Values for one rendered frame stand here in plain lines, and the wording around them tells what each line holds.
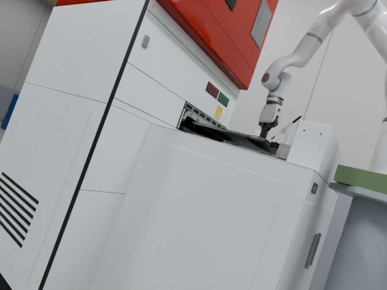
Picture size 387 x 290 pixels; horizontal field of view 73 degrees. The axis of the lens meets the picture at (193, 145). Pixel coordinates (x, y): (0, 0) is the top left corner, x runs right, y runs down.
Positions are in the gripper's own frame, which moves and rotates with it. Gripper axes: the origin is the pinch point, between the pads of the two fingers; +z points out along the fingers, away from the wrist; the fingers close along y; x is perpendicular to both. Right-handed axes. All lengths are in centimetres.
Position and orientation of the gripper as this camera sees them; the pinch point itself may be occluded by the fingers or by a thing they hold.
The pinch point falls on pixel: (264, 133)
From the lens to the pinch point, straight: 133.4
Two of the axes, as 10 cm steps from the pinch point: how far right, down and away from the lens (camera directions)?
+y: -4.9, -1.3, 8.7
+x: -8.1, -3.1, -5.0
